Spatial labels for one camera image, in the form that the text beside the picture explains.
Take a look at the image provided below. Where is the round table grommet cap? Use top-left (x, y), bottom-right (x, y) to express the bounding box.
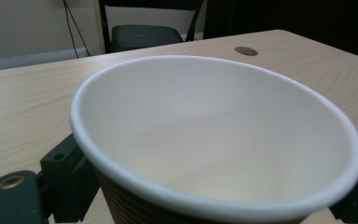
top-left (234, 46), bottom-right (259, 57)

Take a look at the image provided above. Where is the black folding chair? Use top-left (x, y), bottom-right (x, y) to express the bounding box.
top-left (98, 0), bottom-right (205, 54)

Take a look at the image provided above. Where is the brown paper cup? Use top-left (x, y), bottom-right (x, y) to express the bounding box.
top-left (69, 54), bottom-right (358, 224)

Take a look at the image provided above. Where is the black wall cable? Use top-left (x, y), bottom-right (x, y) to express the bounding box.
top-left (62, 0), bottom-right (91, 59)

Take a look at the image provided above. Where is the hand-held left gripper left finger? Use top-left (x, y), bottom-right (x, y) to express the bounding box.
top-left (39, 133), bottom-right (101, 224)

